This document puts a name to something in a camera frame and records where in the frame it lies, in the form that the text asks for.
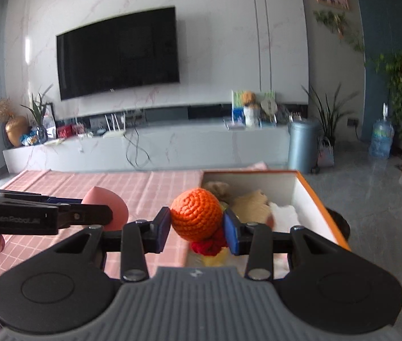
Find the white gift bag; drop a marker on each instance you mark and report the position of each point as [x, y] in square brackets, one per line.
[325, 154]

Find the brown scouring sponge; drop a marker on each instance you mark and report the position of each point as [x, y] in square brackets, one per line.
[250, 204]

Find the brown towel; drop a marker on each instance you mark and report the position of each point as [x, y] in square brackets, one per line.
[217, 190]

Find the trailing vine plant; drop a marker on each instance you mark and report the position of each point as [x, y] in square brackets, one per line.
[398, 74]

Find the blue water bottle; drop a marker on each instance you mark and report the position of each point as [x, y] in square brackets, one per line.
[381, 138]

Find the long-leaf potted plant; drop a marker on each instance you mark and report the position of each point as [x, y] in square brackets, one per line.
[328, 117]

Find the hanging green vine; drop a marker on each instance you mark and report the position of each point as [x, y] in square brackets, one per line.
[336, 21]

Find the round fan ornament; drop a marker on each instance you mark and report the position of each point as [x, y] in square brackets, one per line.
[268, 108]

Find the brown teddy bear plush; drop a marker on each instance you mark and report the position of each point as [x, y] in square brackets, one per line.
[249, 98]

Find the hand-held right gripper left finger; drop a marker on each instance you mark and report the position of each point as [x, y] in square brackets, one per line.
[162, 229]

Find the black wall television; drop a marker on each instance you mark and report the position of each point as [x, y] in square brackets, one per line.
[116, 53]

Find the green plant in glass vase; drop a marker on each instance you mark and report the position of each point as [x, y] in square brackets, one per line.
[39, 124]

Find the dark round object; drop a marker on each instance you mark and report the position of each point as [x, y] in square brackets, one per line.
[339, 225]

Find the orange red crocheted toy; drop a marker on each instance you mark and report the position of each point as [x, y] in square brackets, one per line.
[195, 215]

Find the wall socket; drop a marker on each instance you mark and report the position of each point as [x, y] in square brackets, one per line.
[352, 121]

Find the pink egg-shaped sponge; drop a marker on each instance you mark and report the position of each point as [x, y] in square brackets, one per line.
[110, 202]

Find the grey round bin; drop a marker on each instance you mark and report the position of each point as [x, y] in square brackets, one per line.
[304, 145]

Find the red box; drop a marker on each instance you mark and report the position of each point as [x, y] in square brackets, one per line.
[78, 128]
[64, 131]

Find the green blue painting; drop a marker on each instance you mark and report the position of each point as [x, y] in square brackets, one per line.
[236, 108]

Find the orange cardboard box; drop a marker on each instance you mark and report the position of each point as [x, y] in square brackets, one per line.
[304, 199]

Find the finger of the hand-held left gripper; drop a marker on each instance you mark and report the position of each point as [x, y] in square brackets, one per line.
[66, 200]
[87, 215]

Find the white tissue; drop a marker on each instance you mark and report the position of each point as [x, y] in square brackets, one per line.
[285, 216]

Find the blue snack bag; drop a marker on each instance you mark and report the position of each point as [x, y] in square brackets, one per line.
[30, 138]

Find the gold vase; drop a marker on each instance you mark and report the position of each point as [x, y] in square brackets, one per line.
[14, 131]

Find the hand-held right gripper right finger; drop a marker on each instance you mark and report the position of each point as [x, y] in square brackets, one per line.
[231, 234]

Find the yellow cloth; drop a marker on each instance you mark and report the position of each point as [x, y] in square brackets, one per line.
[222, 261]

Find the white marble television console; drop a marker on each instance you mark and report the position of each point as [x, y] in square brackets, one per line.
[186, 145]

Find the white router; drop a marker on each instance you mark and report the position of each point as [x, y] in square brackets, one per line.
[114, 131]

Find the pink checked tablecloth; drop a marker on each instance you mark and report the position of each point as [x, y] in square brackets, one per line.
[144, 188]

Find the papers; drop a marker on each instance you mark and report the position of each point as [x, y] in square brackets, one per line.
[54, 141]

